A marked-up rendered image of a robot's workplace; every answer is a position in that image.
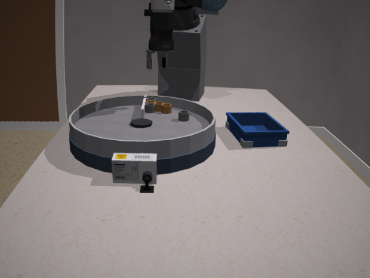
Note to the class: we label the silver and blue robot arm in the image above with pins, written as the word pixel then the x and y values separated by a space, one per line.
pixel 185 13

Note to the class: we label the grey round turning table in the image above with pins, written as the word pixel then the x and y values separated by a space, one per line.
pixel 132 149

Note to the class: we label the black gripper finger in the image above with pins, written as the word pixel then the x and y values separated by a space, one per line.
pixel 149 60
pixel 164 58

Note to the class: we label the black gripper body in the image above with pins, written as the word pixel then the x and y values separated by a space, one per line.
pixel 161 25

